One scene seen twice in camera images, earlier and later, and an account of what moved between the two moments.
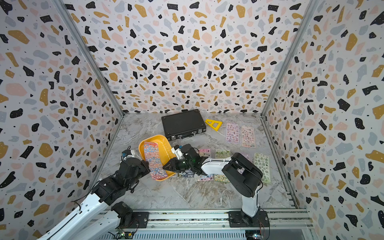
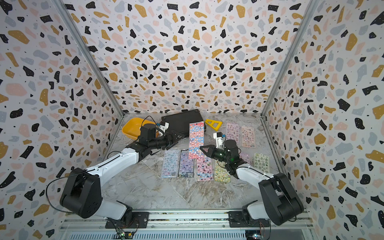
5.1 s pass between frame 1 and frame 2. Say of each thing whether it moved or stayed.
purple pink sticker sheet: stayed
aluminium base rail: stayed
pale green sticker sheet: stayed
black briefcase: stayed
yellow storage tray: moved
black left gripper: moved
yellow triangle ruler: stayed
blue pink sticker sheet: moved
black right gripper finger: moved
